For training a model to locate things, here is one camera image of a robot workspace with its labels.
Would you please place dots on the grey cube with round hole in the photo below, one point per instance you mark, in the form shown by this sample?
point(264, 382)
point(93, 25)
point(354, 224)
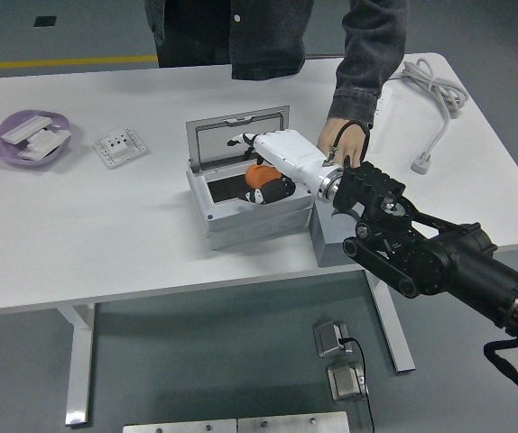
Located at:
point(326, 243)

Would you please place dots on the orange cylinder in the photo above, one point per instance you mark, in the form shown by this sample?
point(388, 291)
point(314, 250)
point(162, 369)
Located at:
point(259, 176)

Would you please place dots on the metal floor socket box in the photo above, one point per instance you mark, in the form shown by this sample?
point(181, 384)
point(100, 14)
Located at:
point(329, 338)
point(347, 381)

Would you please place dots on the person's left hand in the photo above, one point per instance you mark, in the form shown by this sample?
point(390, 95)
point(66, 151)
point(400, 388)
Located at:
point(347, 142)

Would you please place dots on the long white terminal block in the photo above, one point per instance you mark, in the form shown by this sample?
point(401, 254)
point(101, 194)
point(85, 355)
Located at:
point(24, 128)

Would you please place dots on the white plastic clip piece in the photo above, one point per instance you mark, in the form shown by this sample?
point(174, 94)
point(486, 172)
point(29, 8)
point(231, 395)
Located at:
point(49, 137)

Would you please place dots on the person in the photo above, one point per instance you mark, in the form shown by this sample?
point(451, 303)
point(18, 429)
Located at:
point(263, 40)

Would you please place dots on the grey electrical box with lid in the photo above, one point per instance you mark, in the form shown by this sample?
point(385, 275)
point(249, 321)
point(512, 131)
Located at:
point(250, 225)

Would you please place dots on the metal base plate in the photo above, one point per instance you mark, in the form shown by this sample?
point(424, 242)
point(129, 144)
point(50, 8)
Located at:
point(178, 427)
point(293, 424)

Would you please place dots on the purple plate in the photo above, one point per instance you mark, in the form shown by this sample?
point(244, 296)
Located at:
point(4, 153)

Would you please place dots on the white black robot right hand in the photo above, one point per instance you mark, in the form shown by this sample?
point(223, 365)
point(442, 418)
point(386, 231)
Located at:
point(290, 153)

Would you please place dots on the white table leg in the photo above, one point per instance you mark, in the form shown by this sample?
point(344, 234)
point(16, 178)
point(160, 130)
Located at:
point(396, 334)
point(78, 361)

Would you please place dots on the yellow floor tape line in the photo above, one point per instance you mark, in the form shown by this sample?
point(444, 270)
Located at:
point(60, 62)

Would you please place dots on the flat white plastic piece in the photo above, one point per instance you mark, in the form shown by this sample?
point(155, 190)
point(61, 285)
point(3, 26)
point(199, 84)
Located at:
point(35, 154)

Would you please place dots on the person's left forearm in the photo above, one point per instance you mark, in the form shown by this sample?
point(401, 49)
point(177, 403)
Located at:
point(367, 54)

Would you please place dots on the white wall socket panel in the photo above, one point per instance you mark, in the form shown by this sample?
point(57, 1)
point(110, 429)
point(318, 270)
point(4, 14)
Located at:
point(119, 149)

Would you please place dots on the black floor cover square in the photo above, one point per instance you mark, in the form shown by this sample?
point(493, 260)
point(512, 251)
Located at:
point(45, 21)

